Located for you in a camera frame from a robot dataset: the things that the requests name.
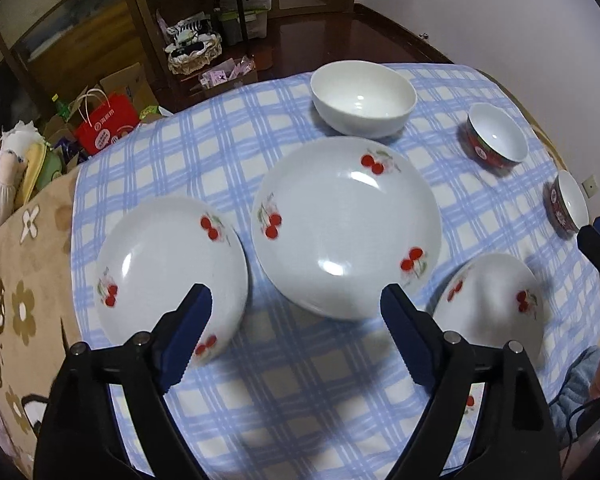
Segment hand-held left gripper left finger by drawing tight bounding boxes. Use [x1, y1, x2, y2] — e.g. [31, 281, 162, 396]
[32, 282, 214, 480]

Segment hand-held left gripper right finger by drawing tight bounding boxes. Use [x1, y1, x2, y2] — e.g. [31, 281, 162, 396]
[380, 282, 563, 480]

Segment small red patterned bowl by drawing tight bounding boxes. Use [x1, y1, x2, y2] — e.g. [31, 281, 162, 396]
[461, 103, 529, 173]
[544, 170, 590, 238]

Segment small cherry print plate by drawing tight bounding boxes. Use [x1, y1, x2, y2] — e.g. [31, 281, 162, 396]
[431, 252, 546, 418]
[95, 196, 250, 367]

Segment large cherry print plate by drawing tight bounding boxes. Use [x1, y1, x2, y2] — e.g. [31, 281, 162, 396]
[251, 136, 442, 322]

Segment large white bowl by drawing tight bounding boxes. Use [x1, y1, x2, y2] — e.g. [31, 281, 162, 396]
[310, 60, 417, 139]

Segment person's right forearm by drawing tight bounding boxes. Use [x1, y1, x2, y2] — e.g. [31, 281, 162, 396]
[550, 345, 600, 453]

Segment blue plaid cloth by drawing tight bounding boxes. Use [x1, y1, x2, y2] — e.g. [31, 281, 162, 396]
[70, 62, 600, 480]

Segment brown floral blanket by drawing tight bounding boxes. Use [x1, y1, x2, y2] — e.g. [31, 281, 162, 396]
[0, 160, 101, 480]

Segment red paper bag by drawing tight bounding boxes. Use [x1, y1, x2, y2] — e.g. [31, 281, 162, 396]
[72, 89, 141, 157]

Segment white plush toy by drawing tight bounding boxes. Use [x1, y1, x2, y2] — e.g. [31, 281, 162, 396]
[0, 120, 63, 237]

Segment cardboard box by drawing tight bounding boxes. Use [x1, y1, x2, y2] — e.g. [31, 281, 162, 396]
[99, 62, 157, 117]

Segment pink packets on floor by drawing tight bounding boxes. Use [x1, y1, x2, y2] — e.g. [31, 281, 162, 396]
[199, 57, 258, 95]

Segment woven basket with clothes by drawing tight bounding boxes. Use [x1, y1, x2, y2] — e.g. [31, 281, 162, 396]
[164, 17, 224, 77]

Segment clear plastic storage box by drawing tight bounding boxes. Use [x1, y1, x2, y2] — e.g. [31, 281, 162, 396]
[215, 0, 273, 43]

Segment cluttered wooden shelf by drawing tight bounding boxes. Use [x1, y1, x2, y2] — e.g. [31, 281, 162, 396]
[180, 0, 276, 50]

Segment wooden cabinet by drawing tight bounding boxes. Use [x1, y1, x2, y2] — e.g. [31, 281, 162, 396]
[0, 0, 221, 106]

